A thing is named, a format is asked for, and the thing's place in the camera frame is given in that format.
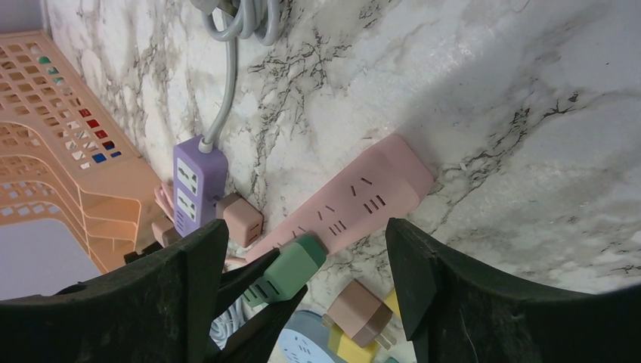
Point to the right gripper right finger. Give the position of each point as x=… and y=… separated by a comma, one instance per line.
x=455, y=308

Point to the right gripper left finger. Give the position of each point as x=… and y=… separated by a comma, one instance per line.
x=156, y=309

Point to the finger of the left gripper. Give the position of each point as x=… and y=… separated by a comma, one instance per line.
x=234, y=283
x=255, y=340

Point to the yellow plug adapter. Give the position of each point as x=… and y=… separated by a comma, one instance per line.
x=348, y=350
x=391, y=301

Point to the green plug adapter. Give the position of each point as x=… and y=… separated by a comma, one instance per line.
x=297, y=263

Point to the pink plug adapter middle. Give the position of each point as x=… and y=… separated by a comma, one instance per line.
x=243, y=220

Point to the pink plug adapter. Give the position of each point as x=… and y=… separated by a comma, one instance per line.
x=164, y=231
x=243, y=220
x=361, y=315

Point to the pink plug adapter back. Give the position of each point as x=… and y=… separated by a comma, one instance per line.
x=164, y=231

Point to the round blue power strip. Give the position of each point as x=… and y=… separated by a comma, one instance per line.
x=304, y=339

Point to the black cylinder object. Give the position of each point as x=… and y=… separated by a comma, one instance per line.
x=134, y=256

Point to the purple power strip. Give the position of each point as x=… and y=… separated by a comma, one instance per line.
x=199, y=184

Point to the pink power strip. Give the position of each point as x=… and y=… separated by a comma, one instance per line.
x=387, y=180

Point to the orange file organizer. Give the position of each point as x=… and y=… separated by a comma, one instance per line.
x=64, y=157

